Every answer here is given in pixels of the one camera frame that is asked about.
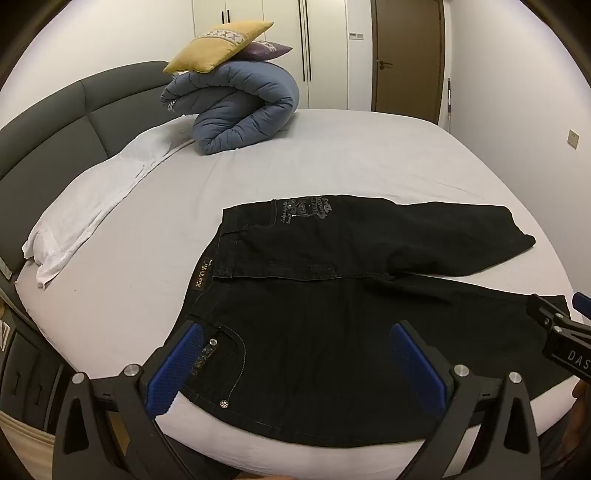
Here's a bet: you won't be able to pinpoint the purple cushion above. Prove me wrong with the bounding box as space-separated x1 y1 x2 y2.
238 40 294 62

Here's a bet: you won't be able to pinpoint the white wardrobe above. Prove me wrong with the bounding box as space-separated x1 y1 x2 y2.
191 0 374 112

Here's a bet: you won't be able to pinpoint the dark bedside cabinet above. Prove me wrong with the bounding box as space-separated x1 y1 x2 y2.
0 295 66 418

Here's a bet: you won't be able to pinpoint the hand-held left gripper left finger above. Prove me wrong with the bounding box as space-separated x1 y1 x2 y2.
52 318 241 480

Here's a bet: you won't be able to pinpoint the yellow cushion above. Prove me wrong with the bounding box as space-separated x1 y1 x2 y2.
163 19 274 75

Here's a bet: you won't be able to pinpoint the blue rolled comforter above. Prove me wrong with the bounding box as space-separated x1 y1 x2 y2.
160 60 301 156

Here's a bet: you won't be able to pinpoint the white crumpled sheet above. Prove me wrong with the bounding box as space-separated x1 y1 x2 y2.
21 124 198 289

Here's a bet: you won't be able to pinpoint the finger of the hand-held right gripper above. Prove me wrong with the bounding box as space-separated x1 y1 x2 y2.
571 291 591 321
526 294 573 332

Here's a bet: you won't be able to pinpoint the grey padded headboard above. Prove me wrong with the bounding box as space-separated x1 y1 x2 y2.
0 60 177 278

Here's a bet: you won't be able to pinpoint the beige cloth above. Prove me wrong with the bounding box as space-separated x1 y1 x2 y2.
0 410 55 480

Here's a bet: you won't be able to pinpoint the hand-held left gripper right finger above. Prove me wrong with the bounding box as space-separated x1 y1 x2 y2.
383 319 542 480

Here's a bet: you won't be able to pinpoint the brown door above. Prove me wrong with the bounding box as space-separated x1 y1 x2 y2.
370 0 447 125

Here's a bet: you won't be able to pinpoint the bed with white sheet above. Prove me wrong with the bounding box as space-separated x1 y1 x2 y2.
14 108 572 480

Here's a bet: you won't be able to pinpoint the black denim pants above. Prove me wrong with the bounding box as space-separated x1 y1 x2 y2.
160 194 583 449

